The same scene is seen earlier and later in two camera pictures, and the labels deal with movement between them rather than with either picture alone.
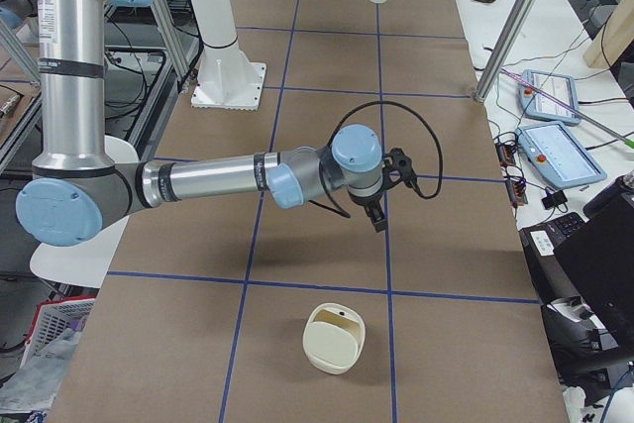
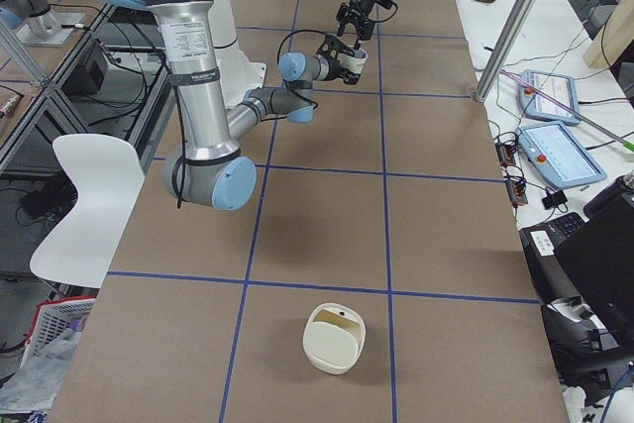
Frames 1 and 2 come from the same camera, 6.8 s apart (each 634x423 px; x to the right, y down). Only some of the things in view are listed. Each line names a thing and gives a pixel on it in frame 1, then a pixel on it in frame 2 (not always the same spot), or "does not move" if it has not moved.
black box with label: x=548 y=276 does not move
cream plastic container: x=334 y=338 does not move
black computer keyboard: x=564 y=227 does not move
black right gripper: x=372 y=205 → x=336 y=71
